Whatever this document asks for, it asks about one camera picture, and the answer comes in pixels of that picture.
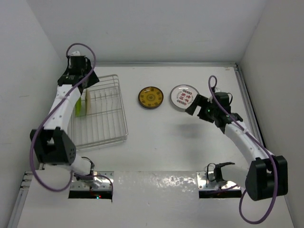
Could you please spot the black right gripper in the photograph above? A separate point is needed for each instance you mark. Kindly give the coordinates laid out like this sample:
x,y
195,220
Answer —
x,y
200,100

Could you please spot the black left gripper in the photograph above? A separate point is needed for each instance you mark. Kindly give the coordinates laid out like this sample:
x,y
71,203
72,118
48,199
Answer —
x,y
92,80

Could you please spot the large white plate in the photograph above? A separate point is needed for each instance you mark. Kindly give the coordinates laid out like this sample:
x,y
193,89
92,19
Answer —
x,y
182,96

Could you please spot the beige plate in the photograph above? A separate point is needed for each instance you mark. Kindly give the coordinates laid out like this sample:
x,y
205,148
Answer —
x,y
87,102

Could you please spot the lime green plate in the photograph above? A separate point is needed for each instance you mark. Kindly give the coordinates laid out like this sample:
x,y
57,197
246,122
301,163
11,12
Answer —
x,y
78,107

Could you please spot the yellow plate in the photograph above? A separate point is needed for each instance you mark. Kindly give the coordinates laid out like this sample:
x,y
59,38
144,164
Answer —
x,y
150,97

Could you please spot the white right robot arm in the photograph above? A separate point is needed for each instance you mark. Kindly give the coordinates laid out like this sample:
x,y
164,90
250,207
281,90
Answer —
x,y
266,172

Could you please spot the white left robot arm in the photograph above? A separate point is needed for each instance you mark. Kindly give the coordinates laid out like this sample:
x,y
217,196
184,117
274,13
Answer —
x,y
51,143

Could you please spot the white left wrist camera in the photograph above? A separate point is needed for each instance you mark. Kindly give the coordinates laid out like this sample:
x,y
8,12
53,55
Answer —
x,y
75,53

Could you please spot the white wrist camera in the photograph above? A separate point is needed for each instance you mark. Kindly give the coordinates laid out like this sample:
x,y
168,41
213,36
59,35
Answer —
x,y
75,53
216,90

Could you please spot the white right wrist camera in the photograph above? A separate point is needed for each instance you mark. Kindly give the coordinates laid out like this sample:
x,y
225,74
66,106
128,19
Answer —
x,y
216,90

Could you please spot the metal wire dish rack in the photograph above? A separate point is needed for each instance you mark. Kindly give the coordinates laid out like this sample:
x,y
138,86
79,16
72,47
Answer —
x,y
106,124

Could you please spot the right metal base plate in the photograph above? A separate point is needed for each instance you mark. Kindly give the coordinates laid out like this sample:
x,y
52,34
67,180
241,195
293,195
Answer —
x,y
205,184

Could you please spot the metal base plate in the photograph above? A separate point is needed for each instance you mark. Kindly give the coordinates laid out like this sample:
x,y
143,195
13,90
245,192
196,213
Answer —
x,y
97,180
205,184

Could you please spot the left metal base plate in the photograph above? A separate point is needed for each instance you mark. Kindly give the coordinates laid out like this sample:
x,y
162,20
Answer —
x,y
97,180

